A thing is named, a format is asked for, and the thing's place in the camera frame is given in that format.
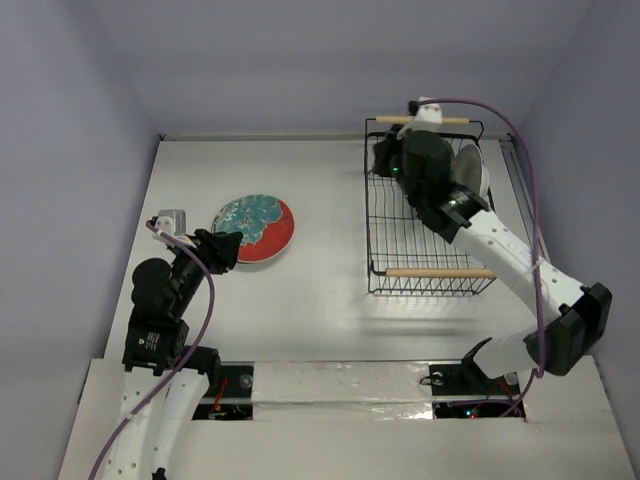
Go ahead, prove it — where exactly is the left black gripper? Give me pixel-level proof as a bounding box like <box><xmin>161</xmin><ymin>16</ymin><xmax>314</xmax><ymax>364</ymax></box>
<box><xmin>169</xmin><ymin>226</ymin><xmax>241</xmax><ymax>314</ymax></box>

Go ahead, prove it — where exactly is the blue floral white plate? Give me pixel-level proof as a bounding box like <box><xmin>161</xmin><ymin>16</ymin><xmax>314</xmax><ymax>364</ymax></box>
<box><xmin>211</xmin><ymin>207</ymin><xmax>227</xmax><ymax>233</ymax></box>

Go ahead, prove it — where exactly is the red teal flower plate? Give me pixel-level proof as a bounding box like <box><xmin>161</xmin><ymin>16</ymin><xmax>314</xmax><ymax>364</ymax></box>
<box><xmin>224</xmin><ymin>194</ymin><xmax>295</xmax><ymax>264</ymax></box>

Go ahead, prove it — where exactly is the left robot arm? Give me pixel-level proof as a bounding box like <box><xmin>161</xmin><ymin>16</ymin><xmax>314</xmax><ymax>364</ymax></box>
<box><xmin>89</xmin><ymin>216</ymin><xmax>242</xmax><ymax>479</ymax></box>

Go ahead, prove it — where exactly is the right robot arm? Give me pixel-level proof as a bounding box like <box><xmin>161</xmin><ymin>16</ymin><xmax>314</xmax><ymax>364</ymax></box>
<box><xmin>373</xmin><ymin>130</ymin><xmax>612</xmax><ymax>392</ymax></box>

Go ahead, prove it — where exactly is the white grey bowl plate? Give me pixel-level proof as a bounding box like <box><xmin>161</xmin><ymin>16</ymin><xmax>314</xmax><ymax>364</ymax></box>
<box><xmin>453</xmin><ymin>144</ymin><xmax>489</xmax><ymax>199</ymax></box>

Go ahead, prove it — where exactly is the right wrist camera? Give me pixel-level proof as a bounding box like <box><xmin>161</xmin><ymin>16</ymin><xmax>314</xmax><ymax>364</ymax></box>
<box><xmin>405</xmin><ymin>97</ymin><xmax>443</xmax><ymax>132</ymax></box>

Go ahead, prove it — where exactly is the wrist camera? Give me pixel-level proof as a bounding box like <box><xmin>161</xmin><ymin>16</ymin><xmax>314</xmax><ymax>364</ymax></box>
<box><xmin>146</xmin><ymin>209</ymin><xmax>188</xmax><ymax>241</ymax></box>
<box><xmin>405</xmin><ymin>97</ymin><xmax>443</xmax><ymax>132</ymax></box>

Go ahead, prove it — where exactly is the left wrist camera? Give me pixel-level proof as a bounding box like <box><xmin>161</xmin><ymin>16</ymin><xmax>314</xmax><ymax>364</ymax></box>
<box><xmin>146</xmin><ymin>209</ymin><xmax>188</xmax><ymax>241</ymax></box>

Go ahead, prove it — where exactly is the black wire dish rack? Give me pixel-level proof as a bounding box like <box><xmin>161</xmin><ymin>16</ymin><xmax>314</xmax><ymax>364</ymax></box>
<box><xmin>363</xmin><ymin>118</ymin><xmax>495</xmax><ymax>297</ymax></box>

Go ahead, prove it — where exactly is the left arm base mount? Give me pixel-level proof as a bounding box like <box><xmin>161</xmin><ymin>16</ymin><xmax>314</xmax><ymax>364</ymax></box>
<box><xmin>192</xmin><ymin>362</ymin><xmax>254</xmax><ymax>421</ymax></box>

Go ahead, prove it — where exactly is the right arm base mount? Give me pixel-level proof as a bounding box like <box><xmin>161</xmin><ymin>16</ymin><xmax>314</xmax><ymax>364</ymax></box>
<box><xmin>418</xmin><ymin>338</ymin><xmax>526</xmax><ymax>420</ymax></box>

